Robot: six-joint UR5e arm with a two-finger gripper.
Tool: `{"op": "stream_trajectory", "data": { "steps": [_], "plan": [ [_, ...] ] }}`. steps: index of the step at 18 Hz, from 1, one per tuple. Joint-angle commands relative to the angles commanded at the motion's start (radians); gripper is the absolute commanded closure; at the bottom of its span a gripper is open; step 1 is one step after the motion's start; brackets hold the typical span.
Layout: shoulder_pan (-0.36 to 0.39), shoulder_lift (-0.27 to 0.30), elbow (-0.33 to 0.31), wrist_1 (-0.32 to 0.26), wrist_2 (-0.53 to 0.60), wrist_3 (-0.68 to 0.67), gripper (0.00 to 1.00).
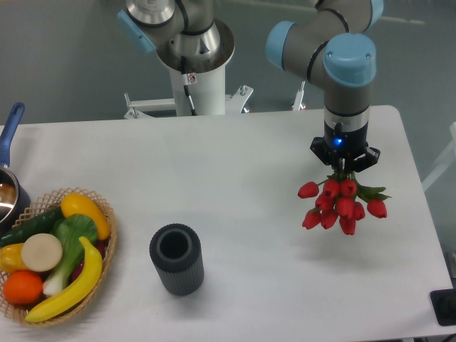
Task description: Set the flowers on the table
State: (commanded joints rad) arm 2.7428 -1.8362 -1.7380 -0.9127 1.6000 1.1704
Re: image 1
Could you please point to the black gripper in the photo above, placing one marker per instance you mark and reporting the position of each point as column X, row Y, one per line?
column 344, row 144

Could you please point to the red tulip bouquet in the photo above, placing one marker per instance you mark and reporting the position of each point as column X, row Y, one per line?
column 341, row 199

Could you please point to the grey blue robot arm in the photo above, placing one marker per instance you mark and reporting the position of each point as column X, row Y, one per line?
column 331, row 52

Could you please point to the black device at edge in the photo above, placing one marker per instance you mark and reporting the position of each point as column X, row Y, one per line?
column 443, row 303

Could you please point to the dark grey ribbed vase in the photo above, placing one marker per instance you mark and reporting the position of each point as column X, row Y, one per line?
column 176, row 253

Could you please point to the red vegetable under banana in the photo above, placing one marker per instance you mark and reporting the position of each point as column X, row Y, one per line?
column 100, row 246

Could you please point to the yellow squash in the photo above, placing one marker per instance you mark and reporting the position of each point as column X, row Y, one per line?
column 76, row 203

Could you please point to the yellow banana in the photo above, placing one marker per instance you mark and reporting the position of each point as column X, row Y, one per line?
column 75, row 292

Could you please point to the green bok choy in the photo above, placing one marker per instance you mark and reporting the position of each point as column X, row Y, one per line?
column 68, row 231

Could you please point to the woven wicker basket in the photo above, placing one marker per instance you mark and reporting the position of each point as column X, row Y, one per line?
column 44, row 203

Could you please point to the green cucumber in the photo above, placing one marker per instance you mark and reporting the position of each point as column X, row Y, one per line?
column 41, row 223

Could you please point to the beige round mushroom cap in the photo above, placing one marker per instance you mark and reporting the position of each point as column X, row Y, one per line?
column 41, row 252

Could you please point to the orange fruit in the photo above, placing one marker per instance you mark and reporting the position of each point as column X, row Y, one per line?
column 23, row 287

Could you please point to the yellow bell pepper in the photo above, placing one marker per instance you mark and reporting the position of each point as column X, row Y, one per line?
column 11, row 260

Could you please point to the white chair frame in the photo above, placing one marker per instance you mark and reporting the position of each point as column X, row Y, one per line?
column 443, row 161

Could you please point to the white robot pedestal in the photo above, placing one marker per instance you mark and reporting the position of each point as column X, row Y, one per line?
column 196, row 65

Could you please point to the blue handled saucepan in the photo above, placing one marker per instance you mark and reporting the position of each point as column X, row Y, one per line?
column 14, row 198

